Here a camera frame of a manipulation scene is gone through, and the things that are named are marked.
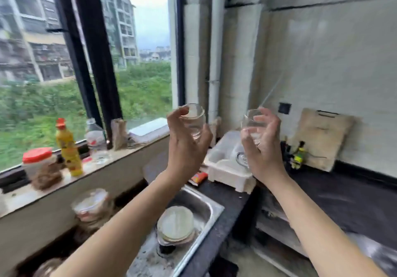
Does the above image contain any person's right hand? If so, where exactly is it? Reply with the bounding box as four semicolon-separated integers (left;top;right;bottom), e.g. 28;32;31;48
241;107;288;186

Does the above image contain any person's left hand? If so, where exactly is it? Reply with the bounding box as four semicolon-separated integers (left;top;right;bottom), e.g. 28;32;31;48
166;106;214;182

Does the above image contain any clear drinking glass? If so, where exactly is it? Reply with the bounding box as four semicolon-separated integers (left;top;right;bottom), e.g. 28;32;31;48
241;109;268;146
235;145;250;168
179;103;206;141

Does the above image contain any person's left forearm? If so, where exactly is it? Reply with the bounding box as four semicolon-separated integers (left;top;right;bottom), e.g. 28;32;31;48
51;169;200;277

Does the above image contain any person's right forearm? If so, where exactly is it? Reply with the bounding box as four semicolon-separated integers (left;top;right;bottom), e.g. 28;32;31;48
263;172;389;277

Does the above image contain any white foam box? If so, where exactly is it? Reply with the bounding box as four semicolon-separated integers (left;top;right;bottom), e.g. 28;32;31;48
203;130;257;194

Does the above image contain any orange snack packet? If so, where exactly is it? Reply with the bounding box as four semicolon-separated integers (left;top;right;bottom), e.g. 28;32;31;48
189;171;208;187

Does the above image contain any small green bottle yellow label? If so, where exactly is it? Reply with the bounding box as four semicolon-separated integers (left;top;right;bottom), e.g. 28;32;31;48
291;141;307;170

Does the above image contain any white folded cloth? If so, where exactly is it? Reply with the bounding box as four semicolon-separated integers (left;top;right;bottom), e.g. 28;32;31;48
128;117;170;144

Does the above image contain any stainless steel sink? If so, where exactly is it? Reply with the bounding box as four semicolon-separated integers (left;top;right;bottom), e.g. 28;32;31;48
126;184;225;277

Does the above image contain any wooden cutting board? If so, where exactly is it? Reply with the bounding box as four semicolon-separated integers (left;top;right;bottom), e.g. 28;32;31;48
291;108;355;172

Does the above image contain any brown paper bag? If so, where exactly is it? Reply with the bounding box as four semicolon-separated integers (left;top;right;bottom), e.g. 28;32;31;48
111;118;128;151

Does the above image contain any white drain pipe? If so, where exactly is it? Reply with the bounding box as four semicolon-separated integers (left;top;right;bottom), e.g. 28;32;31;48
207;0;226;125

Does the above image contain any stone window sill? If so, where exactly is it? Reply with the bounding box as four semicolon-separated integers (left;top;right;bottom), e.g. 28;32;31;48
0;134;172;219

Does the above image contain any clear plastic bottle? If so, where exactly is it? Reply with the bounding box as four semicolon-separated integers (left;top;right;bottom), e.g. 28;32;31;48
85;118;110;165

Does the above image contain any clear plastic tub with lid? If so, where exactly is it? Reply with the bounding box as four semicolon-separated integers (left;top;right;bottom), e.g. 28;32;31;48
71;188;113;229

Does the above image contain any yellow bottle with red cap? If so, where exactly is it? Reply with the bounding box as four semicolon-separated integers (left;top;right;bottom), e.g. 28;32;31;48
55;118;84;177

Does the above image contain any grey apartment building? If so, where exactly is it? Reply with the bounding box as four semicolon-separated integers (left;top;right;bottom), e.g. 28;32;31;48
0;0;75;84
98;0;141;69

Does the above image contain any plastic jar with red lid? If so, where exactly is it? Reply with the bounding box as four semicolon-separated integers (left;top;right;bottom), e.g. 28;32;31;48
22;147;64;191

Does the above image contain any black window frame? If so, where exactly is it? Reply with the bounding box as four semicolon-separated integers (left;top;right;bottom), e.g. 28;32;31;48
0;0;187;193

